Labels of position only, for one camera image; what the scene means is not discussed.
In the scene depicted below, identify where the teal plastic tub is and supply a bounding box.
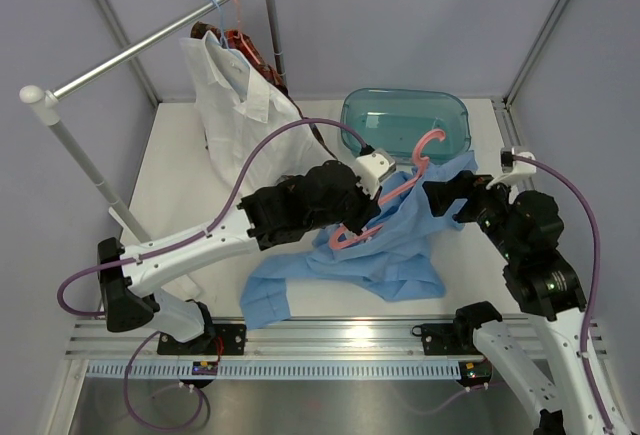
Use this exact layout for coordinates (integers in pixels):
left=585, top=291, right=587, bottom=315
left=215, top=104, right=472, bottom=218
left=340, top=89, right=471, bottom=164

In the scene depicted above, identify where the pink hanger on rack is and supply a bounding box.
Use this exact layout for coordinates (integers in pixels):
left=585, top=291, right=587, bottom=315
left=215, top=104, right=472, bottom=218
left=232, top=0, right=261, bottom=65

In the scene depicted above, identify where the aluminium frame rail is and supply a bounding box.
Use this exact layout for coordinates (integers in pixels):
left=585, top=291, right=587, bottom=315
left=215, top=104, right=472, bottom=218
left=64, top=314, right=609, bottom=361

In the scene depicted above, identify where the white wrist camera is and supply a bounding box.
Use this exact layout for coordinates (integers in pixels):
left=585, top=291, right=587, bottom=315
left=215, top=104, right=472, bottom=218
left=486, top=147, right=536, bottom=190
left=351, top=149, right=396, bottom=200

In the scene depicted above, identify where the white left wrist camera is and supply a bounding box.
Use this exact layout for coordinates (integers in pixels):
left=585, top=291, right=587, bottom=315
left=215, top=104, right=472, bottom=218
left=351, top=149, right=396, bottom=200

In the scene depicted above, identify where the metal clothes rack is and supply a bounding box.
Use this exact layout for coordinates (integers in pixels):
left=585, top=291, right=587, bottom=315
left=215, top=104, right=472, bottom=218
left=20, top=0, right=286, bottom=242

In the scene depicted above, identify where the pink plastic hanger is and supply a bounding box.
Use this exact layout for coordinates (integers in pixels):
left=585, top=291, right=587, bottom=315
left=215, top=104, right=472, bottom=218
left=328, top=128, right=448, bottom=252

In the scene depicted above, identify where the white shirt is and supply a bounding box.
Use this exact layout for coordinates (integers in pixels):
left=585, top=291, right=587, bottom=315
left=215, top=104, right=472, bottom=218
left=180, top=33, right=335, bottom=196

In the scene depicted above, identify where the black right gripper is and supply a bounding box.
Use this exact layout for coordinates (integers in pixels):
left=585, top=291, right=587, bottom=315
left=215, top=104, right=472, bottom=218
left=422, top=169, right=521, bottom=262

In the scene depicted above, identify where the light blue shirt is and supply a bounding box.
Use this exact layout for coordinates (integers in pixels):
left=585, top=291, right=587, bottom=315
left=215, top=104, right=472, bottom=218
left=240, top=151, right=478, bottom=330

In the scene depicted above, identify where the red plaid shirt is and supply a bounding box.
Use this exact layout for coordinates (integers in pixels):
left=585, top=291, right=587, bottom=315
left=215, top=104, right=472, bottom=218
left=188, top=20, right=336, bottom=159

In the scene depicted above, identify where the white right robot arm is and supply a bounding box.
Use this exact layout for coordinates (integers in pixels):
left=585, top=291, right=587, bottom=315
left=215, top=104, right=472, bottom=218
left=423, top=170, right=632, bottom=434

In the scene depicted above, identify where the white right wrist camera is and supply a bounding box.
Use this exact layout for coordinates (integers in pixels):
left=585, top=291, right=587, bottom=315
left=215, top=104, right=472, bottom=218
left=486, top=147, right=536, bottom=190

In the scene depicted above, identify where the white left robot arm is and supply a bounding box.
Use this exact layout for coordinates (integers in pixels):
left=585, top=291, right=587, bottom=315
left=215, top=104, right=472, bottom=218
left=98, top=153, right=393, bottom=354

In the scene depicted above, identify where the white slotted cable duct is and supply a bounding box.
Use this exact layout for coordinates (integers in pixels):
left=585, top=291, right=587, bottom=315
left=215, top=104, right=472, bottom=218
left=85, top=359, right=462, bottom=381

